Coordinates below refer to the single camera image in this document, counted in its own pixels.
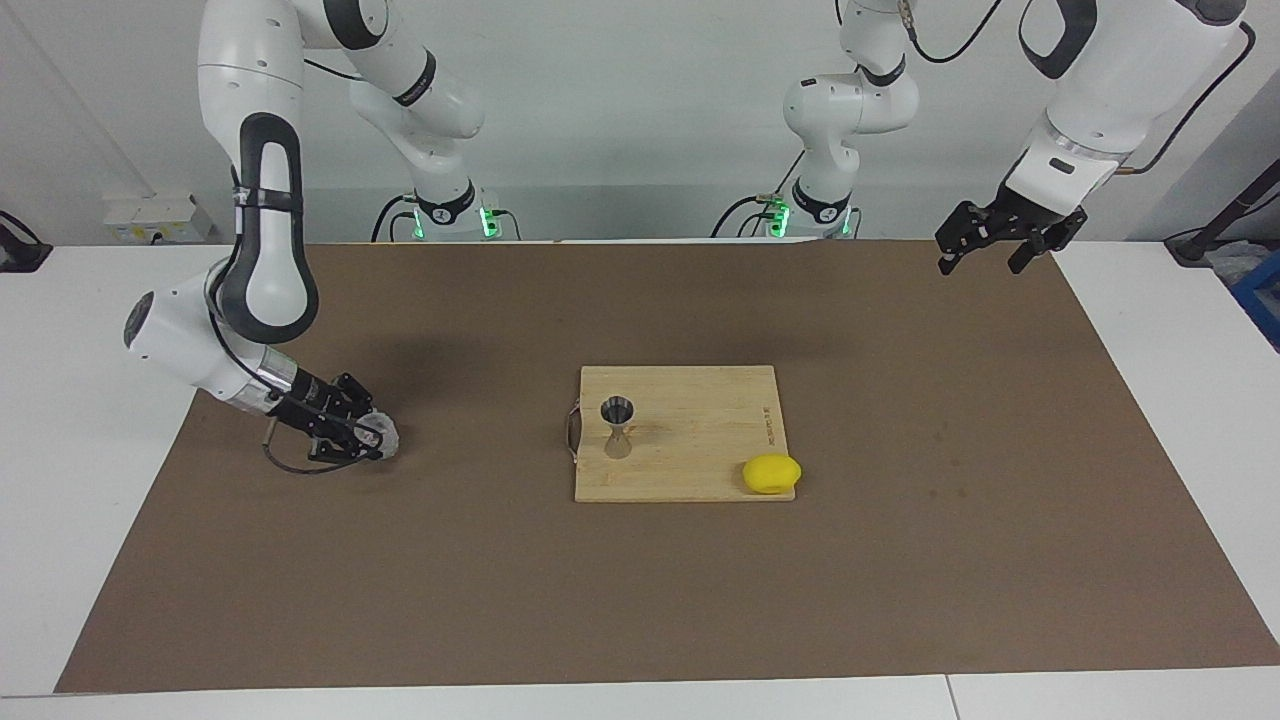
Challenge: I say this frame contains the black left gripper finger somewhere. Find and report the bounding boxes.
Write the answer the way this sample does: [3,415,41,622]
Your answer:
[935,198,1001,276]
[1008,208,1089,276]

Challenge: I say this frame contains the clear glass cup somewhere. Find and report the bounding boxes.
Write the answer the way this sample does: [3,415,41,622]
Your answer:
[352,412,402,461]

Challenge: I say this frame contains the steel jigger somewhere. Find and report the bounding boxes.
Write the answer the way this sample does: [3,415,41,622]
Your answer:
[599,396,637,461]

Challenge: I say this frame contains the crumpled clear plastic bag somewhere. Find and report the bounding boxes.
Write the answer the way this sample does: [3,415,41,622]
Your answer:
[1205,240,1263,286]

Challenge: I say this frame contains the black stand leg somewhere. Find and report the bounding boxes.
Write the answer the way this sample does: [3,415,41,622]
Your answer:
[1165,160,1280,266]

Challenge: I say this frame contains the blue box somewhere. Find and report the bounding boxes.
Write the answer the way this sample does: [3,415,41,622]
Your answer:
[1230,250,1280,351]

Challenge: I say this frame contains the yellow lemon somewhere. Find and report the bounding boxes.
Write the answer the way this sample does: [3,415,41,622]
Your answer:
[742,453,803,496]

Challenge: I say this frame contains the wooden cutting board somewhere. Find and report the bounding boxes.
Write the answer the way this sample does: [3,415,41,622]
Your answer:
[565,365,798,504]

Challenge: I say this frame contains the brown table mat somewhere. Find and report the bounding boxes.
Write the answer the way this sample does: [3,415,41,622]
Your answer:
[55,238,1280,694]

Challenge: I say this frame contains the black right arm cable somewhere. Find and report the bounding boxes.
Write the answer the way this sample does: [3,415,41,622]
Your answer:
[205,290,386,475]

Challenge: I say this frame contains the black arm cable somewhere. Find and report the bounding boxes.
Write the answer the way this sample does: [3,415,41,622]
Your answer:
[205,290,386,475]
[900,0,1257,173]

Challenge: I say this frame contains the black base cable bundle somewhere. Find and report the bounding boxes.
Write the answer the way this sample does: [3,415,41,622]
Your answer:
[372,195,421,243]
[710,150,806,239]

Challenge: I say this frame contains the white wall socket strip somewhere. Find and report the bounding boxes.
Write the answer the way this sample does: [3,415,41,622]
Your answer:
[103,193,213,246]

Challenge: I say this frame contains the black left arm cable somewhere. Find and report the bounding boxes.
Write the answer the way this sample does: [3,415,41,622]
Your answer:
[900,0,1257,173]

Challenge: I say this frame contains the black clamp mount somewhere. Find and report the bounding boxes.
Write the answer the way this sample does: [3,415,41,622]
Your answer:
[0,210,53,273]

